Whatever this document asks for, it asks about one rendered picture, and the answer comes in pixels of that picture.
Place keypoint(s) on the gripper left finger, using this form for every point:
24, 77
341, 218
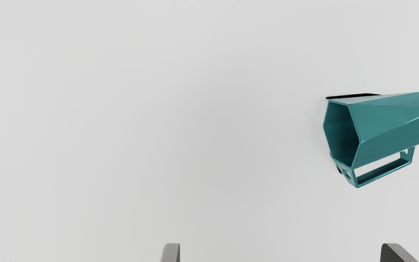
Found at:
171, 253

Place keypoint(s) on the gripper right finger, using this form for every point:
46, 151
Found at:
395, 254

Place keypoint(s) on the teal faceted mug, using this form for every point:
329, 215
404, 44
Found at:
387, 125

